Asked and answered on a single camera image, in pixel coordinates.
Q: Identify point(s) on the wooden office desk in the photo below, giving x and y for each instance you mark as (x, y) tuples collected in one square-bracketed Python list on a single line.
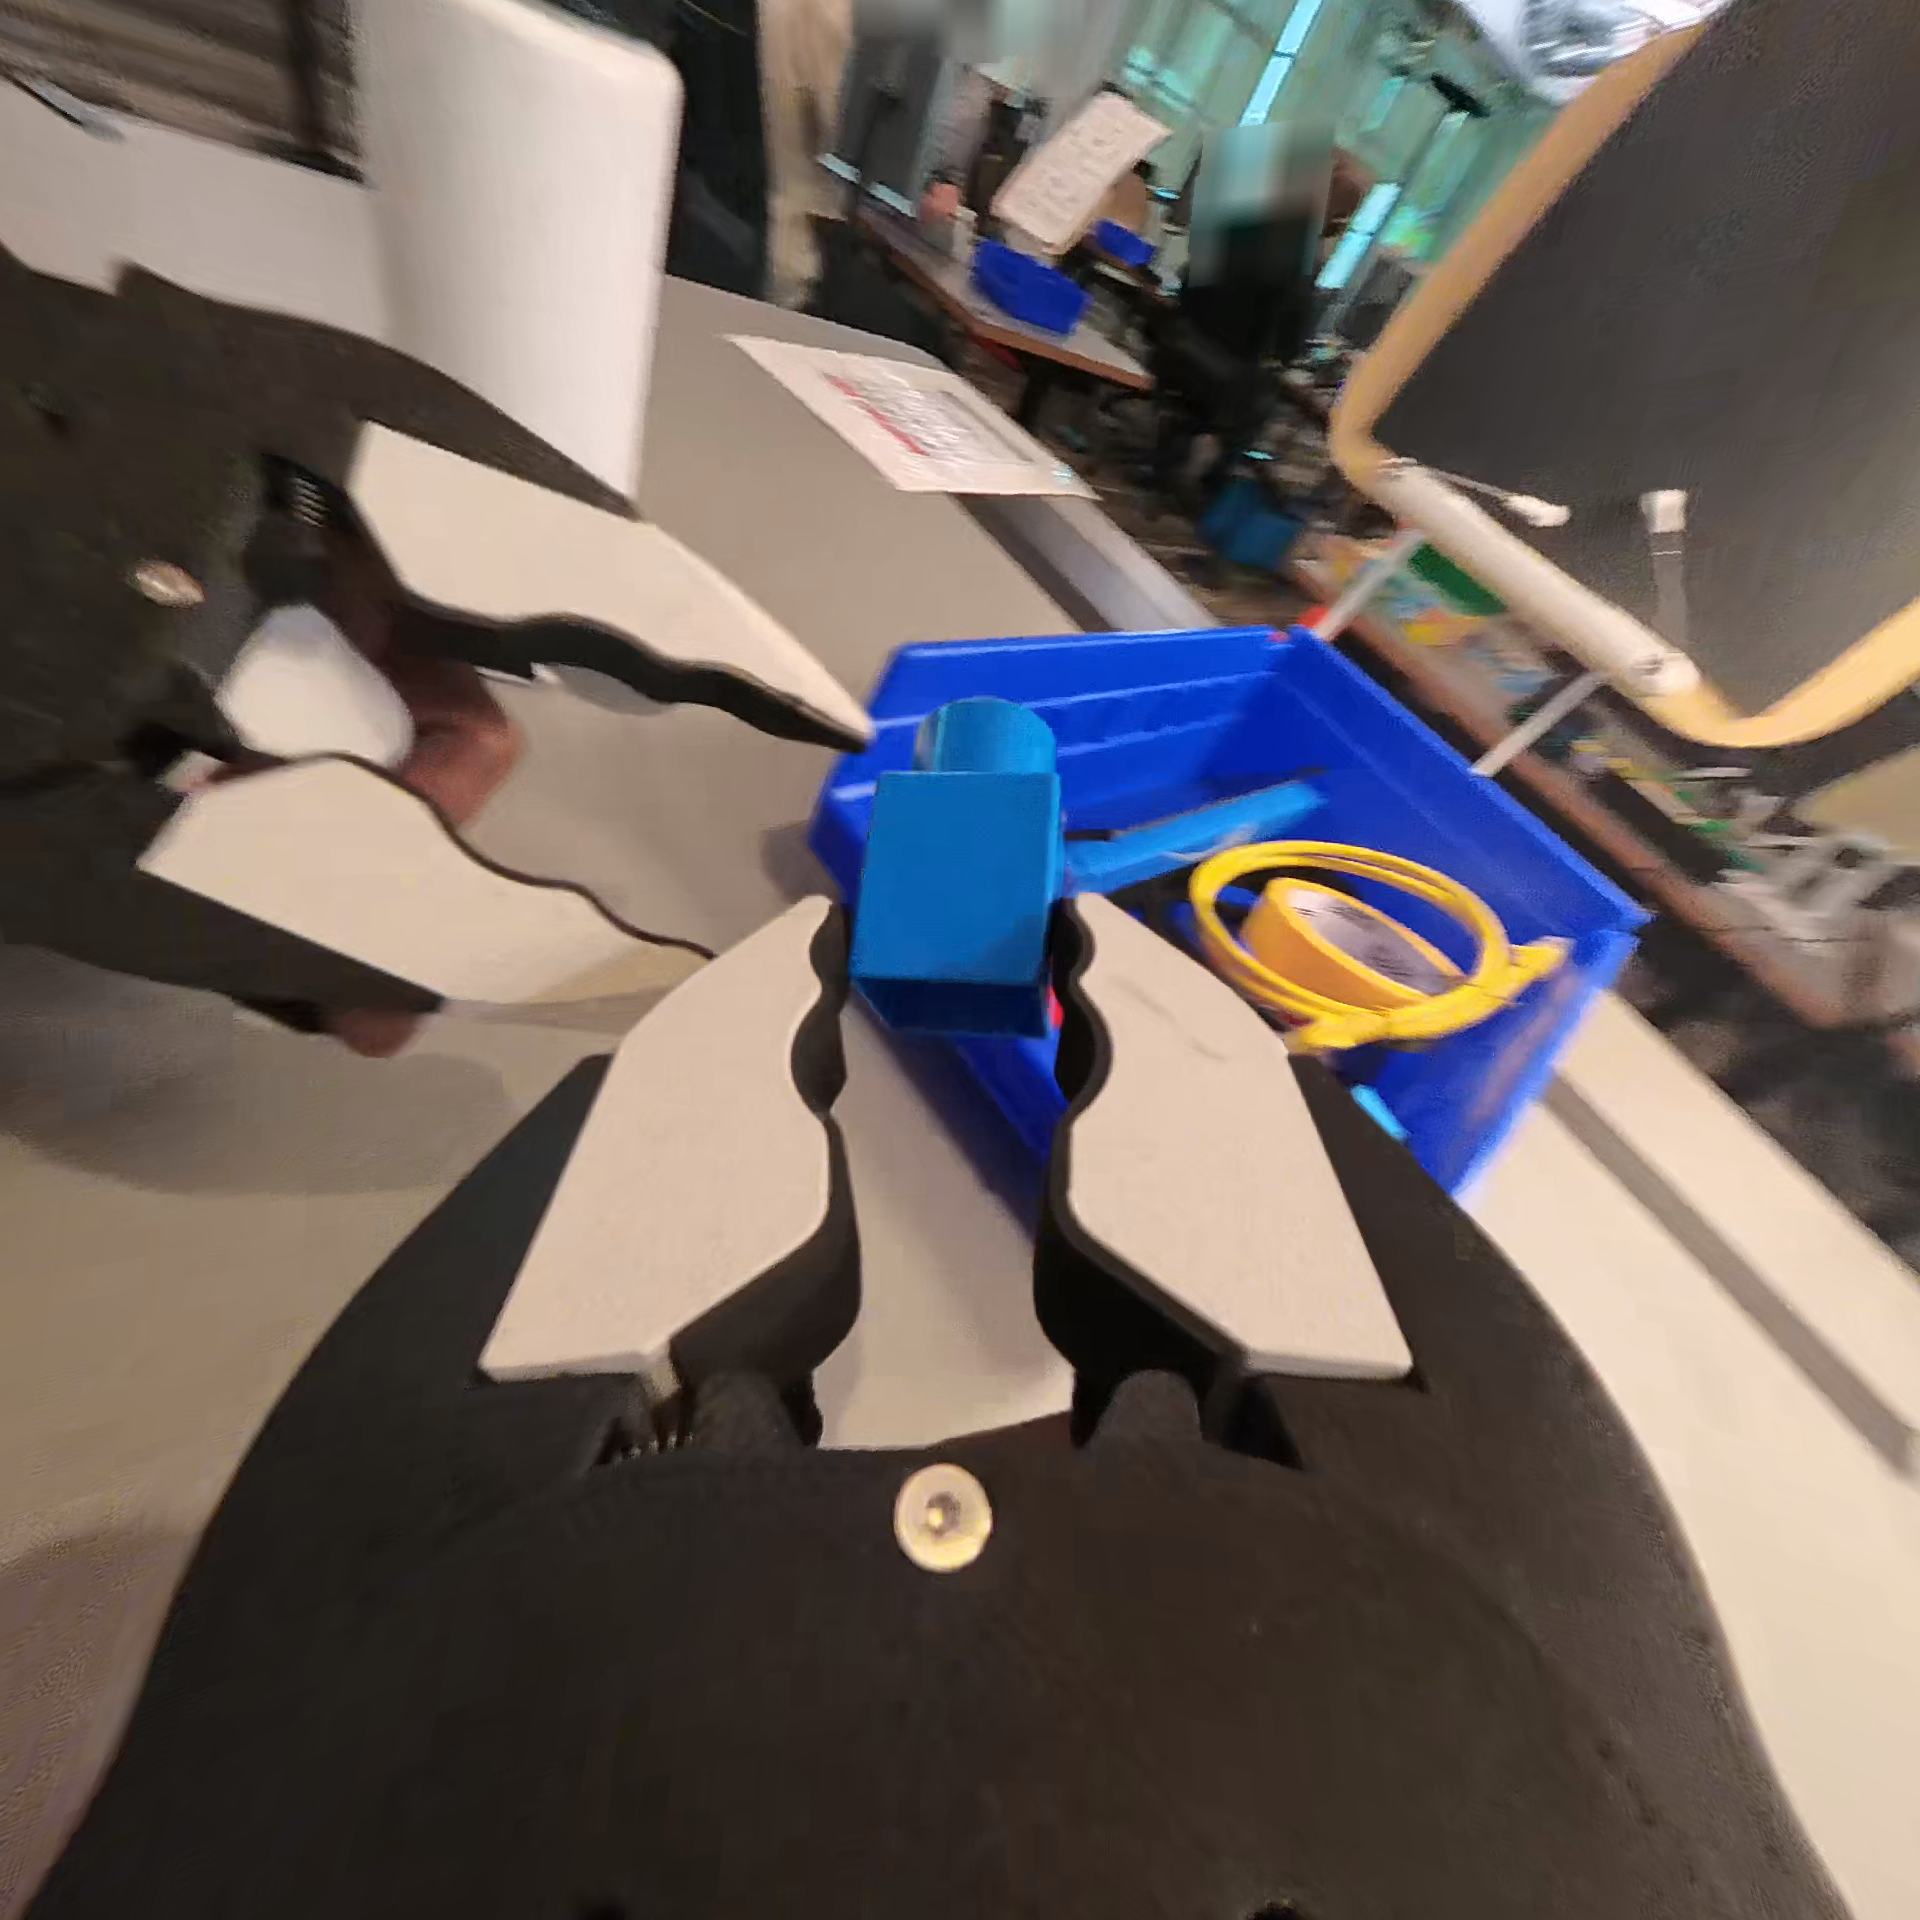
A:
[(1079, 348)]

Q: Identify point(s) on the blue bucket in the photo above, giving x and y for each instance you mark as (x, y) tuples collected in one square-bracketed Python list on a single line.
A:
[(1253, 525)]

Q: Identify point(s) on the blue metal bar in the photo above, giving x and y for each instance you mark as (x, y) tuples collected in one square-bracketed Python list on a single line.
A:
[(1200, 834)]

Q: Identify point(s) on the yellow tape roll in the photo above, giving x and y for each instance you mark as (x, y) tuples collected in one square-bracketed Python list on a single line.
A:
[(1300, 955)]

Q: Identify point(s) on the person's left hand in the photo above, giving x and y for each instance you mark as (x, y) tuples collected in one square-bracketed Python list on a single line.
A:
[(457, 734)]

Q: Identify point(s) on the illustrated instruction sheet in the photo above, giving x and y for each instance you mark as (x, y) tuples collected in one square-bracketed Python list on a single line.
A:
[(1072, 173)]

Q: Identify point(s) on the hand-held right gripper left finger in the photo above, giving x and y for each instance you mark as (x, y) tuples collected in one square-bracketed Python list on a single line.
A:
[(676, 1200)]

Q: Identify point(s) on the blue plastic block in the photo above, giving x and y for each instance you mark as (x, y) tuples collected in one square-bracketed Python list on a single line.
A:
[(953, 885)]

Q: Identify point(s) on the black wood-framed panel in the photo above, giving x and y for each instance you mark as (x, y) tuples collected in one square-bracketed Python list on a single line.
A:
[(1725, 301)]

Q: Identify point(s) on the green plastic bin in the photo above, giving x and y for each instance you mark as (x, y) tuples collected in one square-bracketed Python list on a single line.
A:
[(1454, 579)]

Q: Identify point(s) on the blue plastic bin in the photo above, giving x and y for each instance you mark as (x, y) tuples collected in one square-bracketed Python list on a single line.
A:
[(1425, 706), (1037, 293), (1125, 242)]

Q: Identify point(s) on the printed paper sheet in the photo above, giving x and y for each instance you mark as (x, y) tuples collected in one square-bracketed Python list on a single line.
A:
[(916, 412)]

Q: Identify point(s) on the white tube lamp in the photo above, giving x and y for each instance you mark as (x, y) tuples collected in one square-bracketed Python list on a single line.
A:
[(1545, 579)]

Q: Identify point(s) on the white water bottle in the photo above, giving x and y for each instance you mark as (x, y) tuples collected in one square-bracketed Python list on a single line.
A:
[(511, 224)]

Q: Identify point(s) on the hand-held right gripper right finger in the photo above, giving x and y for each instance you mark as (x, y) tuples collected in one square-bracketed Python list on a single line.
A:
[(1214, 1200)]

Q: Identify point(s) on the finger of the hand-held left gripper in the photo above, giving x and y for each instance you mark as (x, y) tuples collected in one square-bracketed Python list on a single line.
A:
[(570, 587), (346, 885)]

